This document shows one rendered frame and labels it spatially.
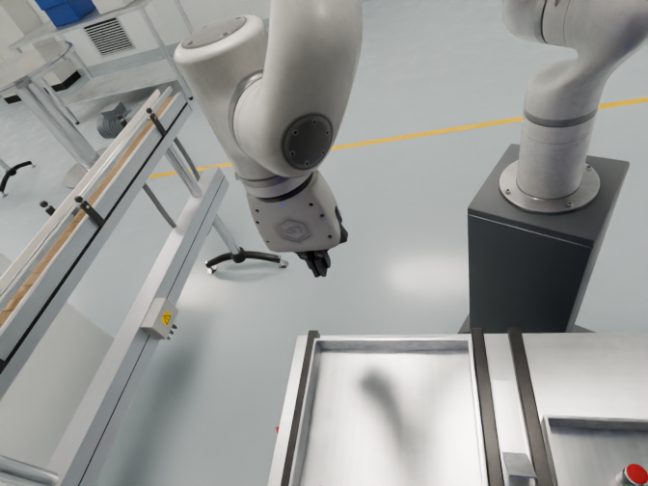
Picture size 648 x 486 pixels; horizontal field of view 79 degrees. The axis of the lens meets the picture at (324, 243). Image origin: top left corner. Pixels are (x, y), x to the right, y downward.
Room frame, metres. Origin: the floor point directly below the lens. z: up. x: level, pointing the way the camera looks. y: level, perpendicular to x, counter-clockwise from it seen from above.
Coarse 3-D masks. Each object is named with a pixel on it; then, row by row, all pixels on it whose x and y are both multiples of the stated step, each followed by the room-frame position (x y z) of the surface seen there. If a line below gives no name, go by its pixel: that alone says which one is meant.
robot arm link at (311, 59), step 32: (288, 0) 0.30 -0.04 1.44; (320, 0) 0.31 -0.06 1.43; (352, 0) 0.32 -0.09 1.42; (288, 32) 0.29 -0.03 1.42; (320, 32) 0.29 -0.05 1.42; (352, 32) 0.31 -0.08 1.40; (288, 64) 0.29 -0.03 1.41; (320, 64) 0.29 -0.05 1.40; (352, 64) 0.30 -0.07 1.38; (256, 96) 0.30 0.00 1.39; (288, 96) 0.28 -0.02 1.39; (320, 96) 0.28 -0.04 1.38; (256, 128) 0.29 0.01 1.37; (288, 128) 0.27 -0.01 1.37; (320, 128) 0.28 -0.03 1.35; (256, 160) 0.29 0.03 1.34; (288, 160) 0.27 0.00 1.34; (320, 160) 0.28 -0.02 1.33
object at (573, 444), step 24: (552, 432) 0.13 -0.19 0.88; (576, 432) 0.12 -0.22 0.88; (600, 432) 0.11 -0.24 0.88; (624, 432) 0.10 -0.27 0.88; (552, 456) 0.10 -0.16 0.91; (576, 456) 0.09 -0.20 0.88; (600, 456) 0.08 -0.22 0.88; (624, 456) 0.08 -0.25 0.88; (576, 480) 0.07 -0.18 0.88; (600, 480) 0.06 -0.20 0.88
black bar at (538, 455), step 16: (512, 336) 0.26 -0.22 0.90; (512, 352) 0.24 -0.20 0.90; (528, 368) 0.21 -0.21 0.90; (528, 384) 0.19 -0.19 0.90; (528, 400) 0.17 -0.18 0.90; (528, 416) 0.15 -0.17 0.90; (528, 432) 0.14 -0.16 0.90; (528, 448) 0.12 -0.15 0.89; (544, 448) 0.11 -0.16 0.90; (544, 464) 0.10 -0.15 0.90; (544, 480) 0.08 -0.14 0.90
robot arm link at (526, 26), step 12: (504, 0) 0.61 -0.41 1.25; (516, 0) 0.59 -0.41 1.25; (528, 0) 0.58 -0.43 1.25; (540, 0) 0.57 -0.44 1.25; (504, 12) 0.62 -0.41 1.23; (516, 12) 0.59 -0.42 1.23; (528, 12) 0.58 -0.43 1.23; (540, 12) 0.56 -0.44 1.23; (516, 24) 0.60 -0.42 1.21; (528, 24) 0.58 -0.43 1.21; (540, 24) 0.56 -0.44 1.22; (516, 36) 0.61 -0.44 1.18; (528, 36) 0.58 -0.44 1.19; (540, 36) 0.56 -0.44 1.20
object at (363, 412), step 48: (336, 384) 0.31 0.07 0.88; (384, 384) 0.28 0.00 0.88; (432, 384) 0.25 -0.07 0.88; (336, 432) 0.24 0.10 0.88; (384, 432) 0.21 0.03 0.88; (432, 432) 0.19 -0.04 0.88; (336, 480) 0.18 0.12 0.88; (384, 480) 0.15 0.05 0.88; (432, 480) 0.13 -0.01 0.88; (480, 480) 0.11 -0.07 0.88
